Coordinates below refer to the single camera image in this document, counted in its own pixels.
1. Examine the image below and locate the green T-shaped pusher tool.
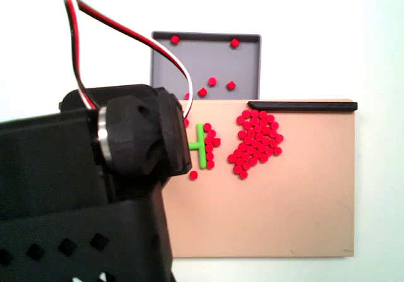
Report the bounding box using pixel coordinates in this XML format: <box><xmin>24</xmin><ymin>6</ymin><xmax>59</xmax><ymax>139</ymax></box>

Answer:
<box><xmin>187</xmin><ymin>122</ymin><xmax>208</xmax><ymax>170</ymax></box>

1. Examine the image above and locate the grey shallow tray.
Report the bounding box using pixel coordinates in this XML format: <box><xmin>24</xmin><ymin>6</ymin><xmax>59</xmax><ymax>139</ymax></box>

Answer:
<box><xmin>150</xmin><ymin>30</ymin><xmax>263</xmax><ymax>102</ymax></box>

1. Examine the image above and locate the beige flat board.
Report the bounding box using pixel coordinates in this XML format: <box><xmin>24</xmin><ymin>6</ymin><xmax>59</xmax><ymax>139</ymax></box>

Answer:
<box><xmin>163</xmin><ymin>98</ymin><xmax>359</xmax><ymax>259</ymax></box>

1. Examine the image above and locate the red black white servo cable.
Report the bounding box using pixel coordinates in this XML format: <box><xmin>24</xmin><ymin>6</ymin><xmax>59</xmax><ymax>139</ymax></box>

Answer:
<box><xmin>64</xmin><ymin>0</ymin><xmax>194</xmax><ymax>119</ymax></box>

